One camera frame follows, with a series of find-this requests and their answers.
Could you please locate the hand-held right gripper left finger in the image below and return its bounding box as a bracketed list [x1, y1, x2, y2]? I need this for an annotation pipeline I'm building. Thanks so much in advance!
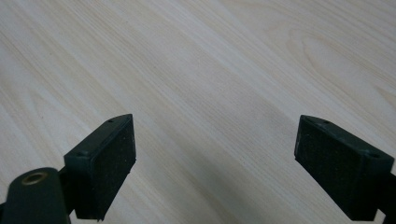
[64, 113, 137, 222]

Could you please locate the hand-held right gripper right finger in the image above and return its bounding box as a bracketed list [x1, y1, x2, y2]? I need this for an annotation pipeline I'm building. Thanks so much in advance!
[293, 114, 396, 222]

